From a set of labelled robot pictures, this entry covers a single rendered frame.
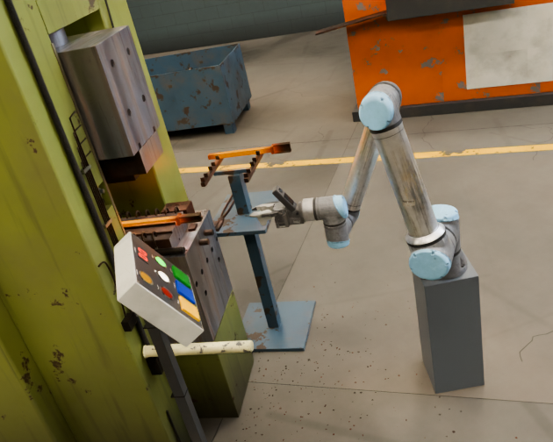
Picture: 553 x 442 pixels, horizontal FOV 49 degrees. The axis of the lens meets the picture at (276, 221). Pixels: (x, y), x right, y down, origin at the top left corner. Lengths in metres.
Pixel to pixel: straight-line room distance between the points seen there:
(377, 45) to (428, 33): 0.45
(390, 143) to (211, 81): 4.17
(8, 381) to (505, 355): 2.16
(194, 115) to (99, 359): 4.15
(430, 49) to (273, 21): 4.94
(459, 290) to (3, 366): 1.81
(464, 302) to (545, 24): 3.43
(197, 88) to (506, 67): 2.88
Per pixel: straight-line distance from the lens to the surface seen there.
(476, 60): 5.65
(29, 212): 2.19
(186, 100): 6.27
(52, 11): 2.24
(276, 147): 2.92
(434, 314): 2.59
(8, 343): 2.53
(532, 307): 3.34
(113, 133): 2.23
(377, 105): 2.04
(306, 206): 2.32
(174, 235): 2.47
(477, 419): 2.80
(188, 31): 10.79
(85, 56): 2.16
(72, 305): 2.36
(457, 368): 2.82
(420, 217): 2.21
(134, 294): 1.80
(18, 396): 2.68
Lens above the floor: 2.09
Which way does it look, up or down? 28 degrees down
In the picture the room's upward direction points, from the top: 13 degrees counter-clockwise
